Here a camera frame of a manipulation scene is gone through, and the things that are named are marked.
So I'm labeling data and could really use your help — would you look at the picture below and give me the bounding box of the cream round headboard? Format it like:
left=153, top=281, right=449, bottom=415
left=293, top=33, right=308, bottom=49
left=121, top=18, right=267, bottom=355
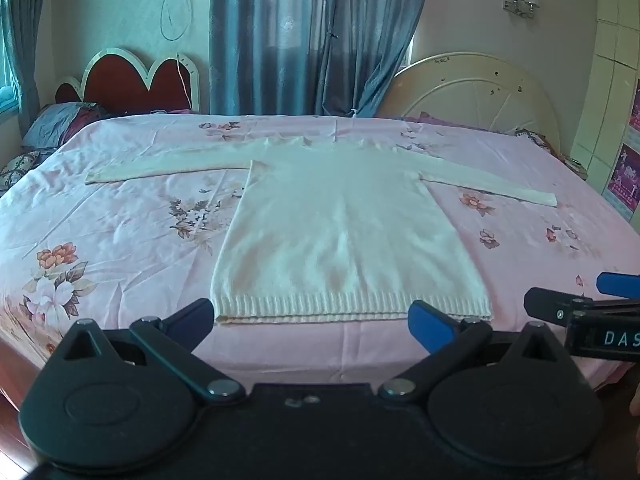
left=375, top=51, right=562, bottom=154

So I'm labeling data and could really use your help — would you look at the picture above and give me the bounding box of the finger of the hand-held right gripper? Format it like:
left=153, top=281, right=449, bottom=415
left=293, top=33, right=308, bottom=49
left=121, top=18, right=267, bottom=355
left=596, top=272, right=640, bottom=300
left=523, top=287, right=596, bottom=323

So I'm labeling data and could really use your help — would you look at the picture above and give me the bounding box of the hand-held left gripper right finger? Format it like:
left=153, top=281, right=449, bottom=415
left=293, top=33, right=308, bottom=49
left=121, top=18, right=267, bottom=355
left=377, top=300, right=576, bottom=404

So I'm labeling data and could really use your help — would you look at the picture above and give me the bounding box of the pink floral bedsheet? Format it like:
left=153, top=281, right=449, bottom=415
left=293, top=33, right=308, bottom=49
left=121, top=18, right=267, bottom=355
left=0, top=112, right=640, bottom=402

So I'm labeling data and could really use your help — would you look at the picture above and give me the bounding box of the white knit sweater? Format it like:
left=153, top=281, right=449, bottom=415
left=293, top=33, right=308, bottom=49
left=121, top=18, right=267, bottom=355
left=85, top=135, right=559, bottom=325

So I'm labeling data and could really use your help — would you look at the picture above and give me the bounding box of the red scalloped headboard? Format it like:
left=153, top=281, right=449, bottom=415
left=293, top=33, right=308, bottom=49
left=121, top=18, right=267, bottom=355
left=54, top=47, right=202, bottom=116

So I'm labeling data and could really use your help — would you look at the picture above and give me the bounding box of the purple wall poster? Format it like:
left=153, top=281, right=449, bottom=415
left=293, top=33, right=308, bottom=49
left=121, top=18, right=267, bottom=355
left=602, top=144, right=640, bottom=222
left=627, top=79, right=640, bottom=134

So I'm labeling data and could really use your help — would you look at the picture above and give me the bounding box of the blue pillow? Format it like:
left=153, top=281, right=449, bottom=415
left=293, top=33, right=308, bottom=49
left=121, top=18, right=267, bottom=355
left=21, top=102, right=109, bottom=150

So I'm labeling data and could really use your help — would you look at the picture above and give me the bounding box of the blue-grey curtain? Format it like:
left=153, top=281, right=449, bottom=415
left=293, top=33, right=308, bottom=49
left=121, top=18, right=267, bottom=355
left=209, top=0, right=437, bottom=117

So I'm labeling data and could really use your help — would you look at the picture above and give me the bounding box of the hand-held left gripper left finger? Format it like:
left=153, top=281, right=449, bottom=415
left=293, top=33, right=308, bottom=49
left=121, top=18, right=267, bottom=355
left=44, top=298, right=247, bottom=405

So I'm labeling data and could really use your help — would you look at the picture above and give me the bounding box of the teal window curtain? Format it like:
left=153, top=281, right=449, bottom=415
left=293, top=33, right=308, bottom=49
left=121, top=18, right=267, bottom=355
left=0, top=0, right=52, bottom=126

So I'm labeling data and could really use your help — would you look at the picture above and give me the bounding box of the dark floral pillow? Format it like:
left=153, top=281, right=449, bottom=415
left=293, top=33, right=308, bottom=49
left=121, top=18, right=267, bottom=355
left=515, top=129, right=549, bottom=149
left=0, top=150, right=44, bottom=192

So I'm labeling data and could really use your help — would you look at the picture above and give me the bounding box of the cream wardrobe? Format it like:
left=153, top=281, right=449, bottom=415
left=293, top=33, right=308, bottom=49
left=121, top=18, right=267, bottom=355
left=570, top=0, right=640, bottom=196

